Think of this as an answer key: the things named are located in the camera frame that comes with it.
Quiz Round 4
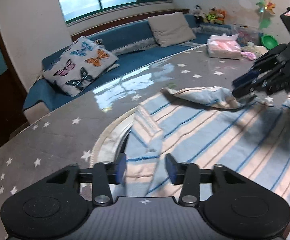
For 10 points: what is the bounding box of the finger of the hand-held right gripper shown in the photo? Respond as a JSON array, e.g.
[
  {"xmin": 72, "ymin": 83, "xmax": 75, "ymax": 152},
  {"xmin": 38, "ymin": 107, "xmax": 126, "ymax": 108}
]
[
  {"xmin": 232, "ymin": 44, "xmax": 288, "ymax": 87},
  {"xmin": 232, "ymin": 66, "xmax": 290, "ymax": 100}
]

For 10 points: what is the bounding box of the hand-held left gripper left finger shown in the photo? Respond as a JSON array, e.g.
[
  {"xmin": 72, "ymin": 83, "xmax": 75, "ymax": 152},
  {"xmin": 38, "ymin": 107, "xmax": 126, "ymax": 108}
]
[{"xmin": 46, "ymin": 152, "xmax": 127, "ymax": 206}]

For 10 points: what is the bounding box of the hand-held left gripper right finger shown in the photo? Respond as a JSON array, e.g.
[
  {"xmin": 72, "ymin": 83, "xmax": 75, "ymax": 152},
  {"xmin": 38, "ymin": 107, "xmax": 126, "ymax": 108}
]
[{"xmin": 165, "ymin": 154, "xmax": 246, "ymax": 206}]

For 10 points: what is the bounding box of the blue cream striped garment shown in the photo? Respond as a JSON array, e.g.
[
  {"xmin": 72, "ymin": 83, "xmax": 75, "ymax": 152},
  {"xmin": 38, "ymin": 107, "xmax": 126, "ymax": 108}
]
[{"xmin": 125, "ymin": 86, "xmax": 290, "ymax": 205}]

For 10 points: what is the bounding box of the small pink object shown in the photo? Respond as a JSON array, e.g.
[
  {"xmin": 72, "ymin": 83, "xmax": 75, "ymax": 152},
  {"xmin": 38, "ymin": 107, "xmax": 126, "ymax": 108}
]
[{"xmin": 241, "ymin": 51, "xmax": 257, "ymax": 60}]

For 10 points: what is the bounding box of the round black induction hotplate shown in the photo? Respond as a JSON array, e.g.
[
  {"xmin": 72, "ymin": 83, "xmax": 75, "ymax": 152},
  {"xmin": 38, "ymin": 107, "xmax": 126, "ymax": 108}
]
[{"xmin": 120, "ymin": 131, "xmax": 131, "ymax": 155}]

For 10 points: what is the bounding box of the green plastic bowl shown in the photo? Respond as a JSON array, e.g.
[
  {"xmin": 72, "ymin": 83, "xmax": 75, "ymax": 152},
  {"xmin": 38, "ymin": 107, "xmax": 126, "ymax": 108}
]
[{"xmin": 261, "ymin": 34, "xmax": 279, "ymax": 50}]

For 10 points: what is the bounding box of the pink tissue pack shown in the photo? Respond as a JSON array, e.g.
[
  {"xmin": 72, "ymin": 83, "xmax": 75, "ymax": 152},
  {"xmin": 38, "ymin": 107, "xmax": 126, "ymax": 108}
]
[{"xmin": 207, "ymin": 34, "xmax": 243, "ymax": 60}]

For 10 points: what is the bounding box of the clear plastic storage box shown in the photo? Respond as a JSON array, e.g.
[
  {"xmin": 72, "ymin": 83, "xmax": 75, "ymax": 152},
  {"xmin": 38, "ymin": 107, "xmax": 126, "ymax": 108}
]
[{"xmin": 231, "ymin": 24, "xmax": 263, "ymax": 48}]

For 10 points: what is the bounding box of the colourful pinwheel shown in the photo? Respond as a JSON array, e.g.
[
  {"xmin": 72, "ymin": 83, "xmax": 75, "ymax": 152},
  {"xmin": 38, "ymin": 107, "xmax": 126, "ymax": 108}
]
[{"xmin": 256, "ymin": 0, "xmax": 276, "ymax": 29}]

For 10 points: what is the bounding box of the orange green plush toy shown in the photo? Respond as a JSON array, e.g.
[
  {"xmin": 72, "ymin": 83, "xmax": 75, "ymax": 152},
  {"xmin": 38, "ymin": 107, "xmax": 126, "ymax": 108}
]
[{"xmin": 205, "ymin": 7, "xmax": 227, "ymax": 25}]

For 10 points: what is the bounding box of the grey star print table cover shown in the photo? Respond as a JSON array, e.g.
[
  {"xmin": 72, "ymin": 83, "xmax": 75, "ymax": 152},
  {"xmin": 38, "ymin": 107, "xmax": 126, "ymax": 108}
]
[{"xmin": 0, "ymin": 46, "xmax": 290, "ymax": 240}]

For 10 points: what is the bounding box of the panda plush toy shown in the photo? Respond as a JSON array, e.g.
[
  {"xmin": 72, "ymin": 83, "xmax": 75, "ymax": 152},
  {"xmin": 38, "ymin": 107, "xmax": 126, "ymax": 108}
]
[{"xmin": 191, "ymin": 5, "xmax": 205, "ymax": 22}]

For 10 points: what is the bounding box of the beige pillow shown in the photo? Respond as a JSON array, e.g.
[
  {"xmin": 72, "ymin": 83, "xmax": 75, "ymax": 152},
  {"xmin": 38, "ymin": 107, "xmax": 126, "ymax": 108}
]
[{"xmin": 147, "ymin": 12, "xmax": 197, "ymax": 48}]

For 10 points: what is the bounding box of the butterfly print pillow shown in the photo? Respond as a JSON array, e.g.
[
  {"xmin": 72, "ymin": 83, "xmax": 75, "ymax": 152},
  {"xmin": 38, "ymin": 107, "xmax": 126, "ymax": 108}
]
[{"xmin": 42, "ymin": 36, "xmax": 119, "ymax": 97}]

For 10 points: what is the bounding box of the blue sofa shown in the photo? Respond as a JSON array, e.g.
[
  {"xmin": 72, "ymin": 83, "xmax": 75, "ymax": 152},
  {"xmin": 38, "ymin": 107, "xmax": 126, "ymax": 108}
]
[{"xmin": 22, "ymin": 11, "xmax": 233, "ymax": 113}]

